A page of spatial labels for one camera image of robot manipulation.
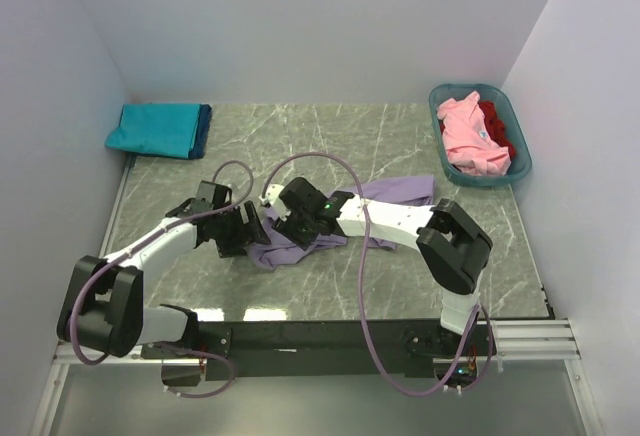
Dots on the folded teal t shirt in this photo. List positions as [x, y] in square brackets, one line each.
[156, 129]

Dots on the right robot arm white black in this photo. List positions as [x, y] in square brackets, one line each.
[453, 246]

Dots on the red t shirt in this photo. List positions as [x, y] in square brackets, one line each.
[496, 128]

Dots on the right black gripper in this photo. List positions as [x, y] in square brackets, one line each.
[285, 227]

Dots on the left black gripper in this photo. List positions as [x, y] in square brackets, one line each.
[247, 233]

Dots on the folded dark blue t shirt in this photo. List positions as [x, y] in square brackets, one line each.
[198, 148]

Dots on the black base beam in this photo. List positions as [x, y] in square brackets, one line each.
[321, 348]

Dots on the purple t shirt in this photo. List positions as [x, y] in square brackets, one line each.
[408, 190]

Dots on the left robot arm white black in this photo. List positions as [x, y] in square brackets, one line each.
[104, 314]

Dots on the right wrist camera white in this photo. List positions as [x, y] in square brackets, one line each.
[271, 197]

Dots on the pink t shirt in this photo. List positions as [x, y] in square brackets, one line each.
[468, 146]

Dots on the teal plastic basket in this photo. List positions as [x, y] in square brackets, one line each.
[522, 163]

